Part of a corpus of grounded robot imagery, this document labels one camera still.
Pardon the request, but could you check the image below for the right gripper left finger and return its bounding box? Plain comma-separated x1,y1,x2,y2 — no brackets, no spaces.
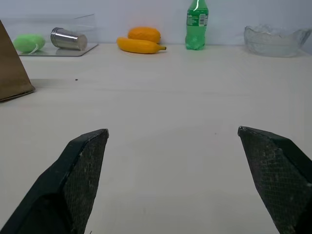
0,128,110,234

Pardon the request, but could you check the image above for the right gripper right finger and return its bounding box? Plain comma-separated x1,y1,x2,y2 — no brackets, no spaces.
237,126,312,234

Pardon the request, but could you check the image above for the brown paper bag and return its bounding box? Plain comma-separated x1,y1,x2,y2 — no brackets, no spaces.
0,19,36,102

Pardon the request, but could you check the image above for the clear acrylic box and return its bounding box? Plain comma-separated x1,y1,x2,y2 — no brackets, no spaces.
0,13,99,58

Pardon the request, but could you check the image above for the clear glass bowl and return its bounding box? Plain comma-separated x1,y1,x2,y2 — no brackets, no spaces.
244,23,312,58

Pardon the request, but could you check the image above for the stainless steel cup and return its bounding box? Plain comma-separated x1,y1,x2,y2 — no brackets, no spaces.
50,27,88,51

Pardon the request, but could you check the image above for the green round sponge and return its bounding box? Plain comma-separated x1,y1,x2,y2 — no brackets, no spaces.
13,34,46,55

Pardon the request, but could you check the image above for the yellow banana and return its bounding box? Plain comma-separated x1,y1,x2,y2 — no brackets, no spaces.
116,36,167,55

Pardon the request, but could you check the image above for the orange mango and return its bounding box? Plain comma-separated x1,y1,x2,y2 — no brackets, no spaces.
127,27,162,45

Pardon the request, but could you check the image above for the green plastic soda bottle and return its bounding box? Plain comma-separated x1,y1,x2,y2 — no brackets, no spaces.
185,0,209,51

